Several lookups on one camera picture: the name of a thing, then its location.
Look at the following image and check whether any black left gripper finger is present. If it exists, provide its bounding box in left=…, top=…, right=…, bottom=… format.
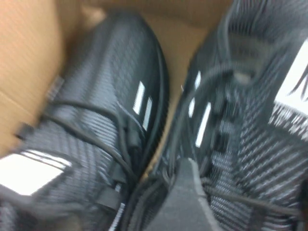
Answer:
left=165, top=158, right=218, bottom=231

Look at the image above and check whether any black knit sneaker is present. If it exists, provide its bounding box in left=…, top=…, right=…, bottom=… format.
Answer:
left=0, top=13, right=169, bottom=231
left=113, top=0, right=308, bottom=231

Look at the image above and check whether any brown cardboard shoe box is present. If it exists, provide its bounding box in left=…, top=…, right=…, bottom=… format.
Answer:
left=0, top=0, right=233, bottom=185

